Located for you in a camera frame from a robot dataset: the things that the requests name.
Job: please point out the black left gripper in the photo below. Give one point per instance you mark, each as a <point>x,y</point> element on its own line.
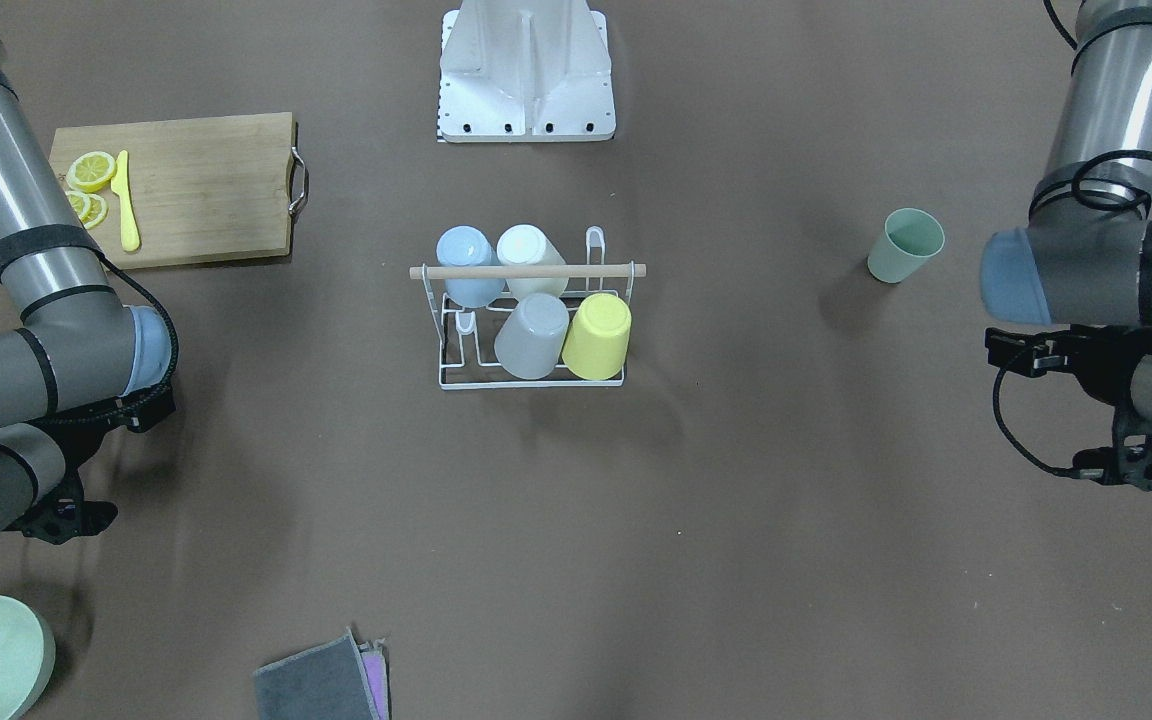
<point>1108,362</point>

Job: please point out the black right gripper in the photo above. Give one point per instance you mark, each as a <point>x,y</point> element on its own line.
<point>86,440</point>

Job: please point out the green plastic cup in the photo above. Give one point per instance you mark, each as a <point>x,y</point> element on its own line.
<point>910,238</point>

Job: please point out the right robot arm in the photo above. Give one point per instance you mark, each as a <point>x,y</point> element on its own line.
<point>80,363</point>

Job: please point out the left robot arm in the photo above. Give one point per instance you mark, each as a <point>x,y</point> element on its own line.
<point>1072,288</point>

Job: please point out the light blue plastic cup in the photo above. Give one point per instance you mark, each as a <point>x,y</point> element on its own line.
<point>464,246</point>

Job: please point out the yellow plastic cup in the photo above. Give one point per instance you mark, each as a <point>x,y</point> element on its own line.
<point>596,346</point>

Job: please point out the grey plastic cup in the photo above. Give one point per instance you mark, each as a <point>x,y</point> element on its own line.
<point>530,342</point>

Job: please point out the white plastic cup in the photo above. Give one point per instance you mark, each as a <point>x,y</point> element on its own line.
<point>527,245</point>

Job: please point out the yellow plastic knife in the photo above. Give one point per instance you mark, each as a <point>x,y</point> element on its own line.
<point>130,235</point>

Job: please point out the lemon slice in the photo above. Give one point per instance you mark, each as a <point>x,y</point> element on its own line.
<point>98,209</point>
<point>91,172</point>
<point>81,203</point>

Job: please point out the wooden cutting board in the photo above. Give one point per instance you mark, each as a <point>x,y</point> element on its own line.
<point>205,190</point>

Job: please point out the grey folded cloth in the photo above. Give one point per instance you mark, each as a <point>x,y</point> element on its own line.
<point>323,682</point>

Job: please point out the purple folded cloth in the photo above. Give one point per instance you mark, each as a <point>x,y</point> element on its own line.
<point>374,661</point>

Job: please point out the white wire cup rack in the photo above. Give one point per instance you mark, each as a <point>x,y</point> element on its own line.
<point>466,357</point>

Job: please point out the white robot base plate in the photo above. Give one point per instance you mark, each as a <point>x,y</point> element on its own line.
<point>525,72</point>

